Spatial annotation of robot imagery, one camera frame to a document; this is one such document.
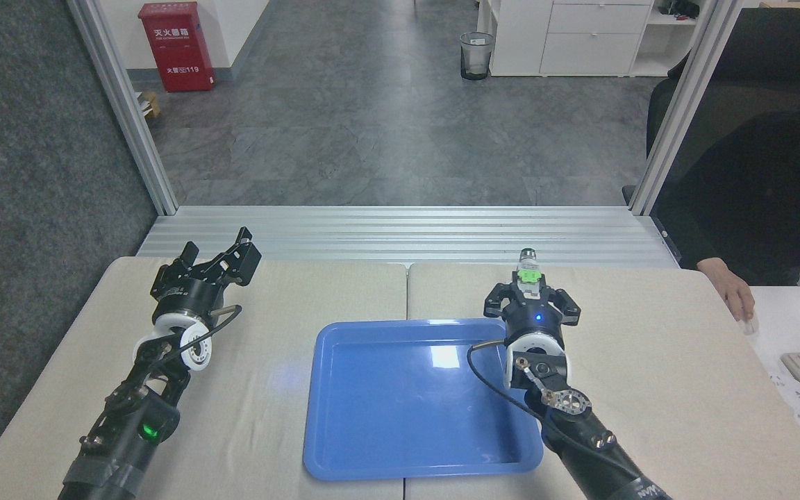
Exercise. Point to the black office chair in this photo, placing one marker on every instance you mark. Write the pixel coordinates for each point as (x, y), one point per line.
(754, 62)

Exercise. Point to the white power strip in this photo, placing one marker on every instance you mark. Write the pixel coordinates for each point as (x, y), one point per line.
(799, 410)

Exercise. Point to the person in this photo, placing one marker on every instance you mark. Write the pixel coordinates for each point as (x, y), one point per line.
(768, 194)

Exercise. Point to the red fire extinguisher box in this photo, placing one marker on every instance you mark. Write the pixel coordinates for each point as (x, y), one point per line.
(176, 48)

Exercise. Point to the small cardboard piece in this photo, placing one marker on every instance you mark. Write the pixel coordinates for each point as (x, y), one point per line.
(148, 104)

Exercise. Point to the silver aluminium post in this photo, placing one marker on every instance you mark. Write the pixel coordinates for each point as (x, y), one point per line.
(685, 111)
(129, 111)

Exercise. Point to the grey mesh waste bin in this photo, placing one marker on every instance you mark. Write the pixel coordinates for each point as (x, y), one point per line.
(476, 55)

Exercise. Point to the blue plastic tray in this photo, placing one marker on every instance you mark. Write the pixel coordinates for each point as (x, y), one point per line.
(386, 417)

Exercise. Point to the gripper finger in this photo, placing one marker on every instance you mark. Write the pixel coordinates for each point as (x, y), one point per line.
(185, 257)
(563, 305)
(237, 262)
(501, 297)

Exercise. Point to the silver aluminium rail frame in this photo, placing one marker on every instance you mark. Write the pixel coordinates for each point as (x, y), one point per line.
(400, 232)

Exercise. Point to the person's hand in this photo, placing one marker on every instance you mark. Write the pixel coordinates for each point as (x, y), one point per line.
(739, 295)

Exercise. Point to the white computer mouse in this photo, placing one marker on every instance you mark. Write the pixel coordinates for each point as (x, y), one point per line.
(751, 326)

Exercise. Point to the white drawer cabinet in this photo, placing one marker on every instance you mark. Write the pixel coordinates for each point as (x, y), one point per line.
(580, 38)

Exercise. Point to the switch part with green clip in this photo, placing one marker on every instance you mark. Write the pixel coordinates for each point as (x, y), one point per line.
(528, 272)

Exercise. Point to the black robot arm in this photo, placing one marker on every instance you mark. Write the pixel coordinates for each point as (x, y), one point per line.
(132, 423)
(580, 437)

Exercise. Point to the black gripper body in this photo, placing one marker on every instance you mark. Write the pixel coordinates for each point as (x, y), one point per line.
(536, 318)
(183, 293)

